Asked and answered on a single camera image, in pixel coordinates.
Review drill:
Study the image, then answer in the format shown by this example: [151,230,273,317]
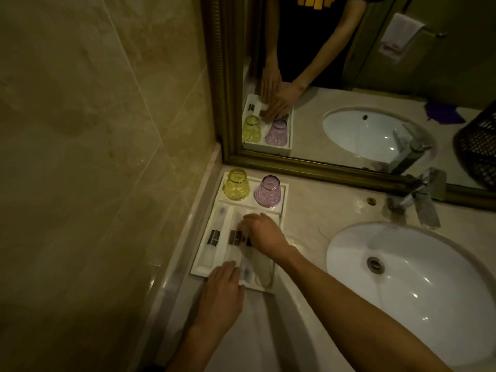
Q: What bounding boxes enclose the person's left hand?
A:
[192,261,245,337]

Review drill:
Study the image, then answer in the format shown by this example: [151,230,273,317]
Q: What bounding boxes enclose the person's right hand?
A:
[237,213,299,264]

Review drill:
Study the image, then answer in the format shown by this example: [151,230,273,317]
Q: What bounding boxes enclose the white black-label toiletry packet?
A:
[228,209,245,268]
[201,207,229,270]
[240,228,254,287]

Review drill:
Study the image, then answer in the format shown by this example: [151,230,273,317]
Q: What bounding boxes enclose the person's right forearm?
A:
[276,247,455,372]

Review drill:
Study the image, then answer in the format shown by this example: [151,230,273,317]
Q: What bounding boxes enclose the person's left forearm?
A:
[165,325,234,372]

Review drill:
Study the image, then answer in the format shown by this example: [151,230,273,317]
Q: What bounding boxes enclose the purple glass cup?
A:
[254,174,282,208]

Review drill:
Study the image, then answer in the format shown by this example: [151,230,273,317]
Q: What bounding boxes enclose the white rectangular amenity tray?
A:
[190,171,290,295]

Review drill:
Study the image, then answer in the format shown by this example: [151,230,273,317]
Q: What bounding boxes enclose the yellow glass cup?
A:
[223,168,250,201]

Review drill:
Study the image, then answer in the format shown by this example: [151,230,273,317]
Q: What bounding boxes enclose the chrome sink faucet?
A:
[385,167,448,230]

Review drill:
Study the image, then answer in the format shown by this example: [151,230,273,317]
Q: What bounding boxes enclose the white oval sink basin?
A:
[326,222,496,372]

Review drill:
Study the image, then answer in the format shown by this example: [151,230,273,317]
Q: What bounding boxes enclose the gold framed wall mirror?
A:
[201,0,496,200]

